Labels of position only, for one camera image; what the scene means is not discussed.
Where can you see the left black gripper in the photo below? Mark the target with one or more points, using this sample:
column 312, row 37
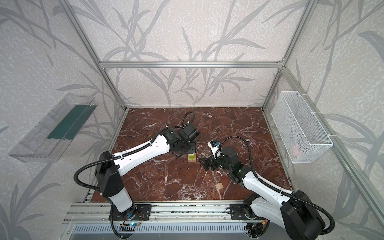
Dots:
column 184, row 148

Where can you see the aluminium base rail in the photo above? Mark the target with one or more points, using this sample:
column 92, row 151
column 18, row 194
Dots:
column 159, row 212

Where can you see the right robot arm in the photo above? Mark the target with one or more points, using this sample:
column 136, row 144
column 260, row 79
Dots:
column 287, row 209

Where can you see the white wire basket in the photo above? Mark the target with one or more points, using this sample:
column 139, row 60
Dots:
column 298, row 124

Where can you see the aluminium cage frame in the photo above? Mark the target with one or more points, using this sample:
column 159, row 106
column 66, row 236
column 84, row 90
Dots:
column 360, row 180

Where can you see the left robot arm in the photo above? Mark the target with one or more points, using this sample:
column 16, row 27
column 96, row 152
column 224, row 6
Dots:
column 113, row 166

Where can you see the pink object in basket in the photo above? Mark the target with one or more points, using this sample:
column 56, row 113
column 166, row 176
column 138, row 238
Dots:
column 297, row 151

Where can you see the wood block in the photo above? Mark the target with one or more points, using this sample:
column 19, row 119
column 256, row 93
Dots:
column 192, row 160

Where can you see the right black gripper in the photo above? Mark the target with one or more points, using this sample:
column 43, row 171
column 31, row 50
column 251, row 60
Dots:
column 214, row 162

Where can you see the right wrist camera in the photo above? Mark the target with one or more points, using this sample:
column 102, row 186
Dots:
column 215, row 148

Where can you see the clear plastic wall bin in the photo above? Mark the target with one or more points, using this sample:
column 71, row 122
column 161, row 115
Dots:
column 50, row 138

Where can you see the small wood cube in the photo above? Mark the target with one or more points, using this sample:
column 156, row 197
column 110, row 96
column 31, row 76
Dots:
column 219, row 186

